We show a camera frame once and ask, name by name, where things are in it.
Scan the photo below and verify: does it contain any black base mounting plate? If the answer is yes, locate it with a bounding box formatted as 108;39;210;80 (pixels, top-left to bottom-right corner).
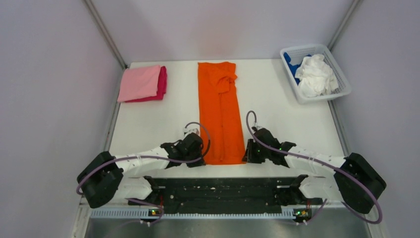
144;176;323;214

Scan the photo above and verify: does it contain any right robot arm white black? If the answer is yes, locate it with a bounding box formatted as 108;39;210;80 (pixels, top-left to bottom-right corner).
244;126;387;214

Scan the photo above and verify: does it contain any orange t shirt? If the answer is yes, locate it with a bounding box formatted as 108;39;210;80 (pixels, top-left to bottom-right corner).
198;62;245;165

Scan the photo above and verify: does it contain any pink folded t shirt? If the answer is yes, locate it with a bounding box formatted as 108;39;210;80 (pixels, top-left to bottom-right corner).
117;65;160;103

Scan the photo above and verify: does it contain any white plastic basket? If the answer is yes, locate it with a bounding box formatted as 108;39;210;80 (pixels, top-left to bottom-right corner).
280;44;351;104

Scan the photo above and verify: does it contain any blue t shirt in basket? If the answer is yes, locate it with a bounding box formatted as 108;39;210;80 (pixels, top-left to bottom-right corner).
282;52;303;86

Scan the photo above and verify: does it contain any white crumpled t shirt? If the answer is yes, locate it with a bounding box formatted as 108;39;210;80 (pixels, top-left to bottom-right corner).
295;54;339;97

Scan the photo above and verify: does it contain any crimson folded t shirt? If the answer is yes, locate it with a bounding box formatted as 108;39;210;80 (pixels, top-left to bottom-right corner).
126;66;167;103

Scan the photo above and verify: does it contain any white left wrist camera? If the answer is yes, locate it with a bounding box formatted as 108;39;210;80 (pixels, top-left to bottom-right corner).
183;127;200;135

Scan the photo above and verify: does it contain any white slotted cable duct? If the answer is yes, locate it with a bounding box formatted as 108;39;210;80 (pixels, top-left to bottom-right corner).
90;206;303;220

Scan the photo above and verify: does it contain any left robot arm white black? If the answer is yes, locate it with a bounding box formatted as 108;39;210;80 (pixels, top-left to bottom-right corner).
76;132;205;208

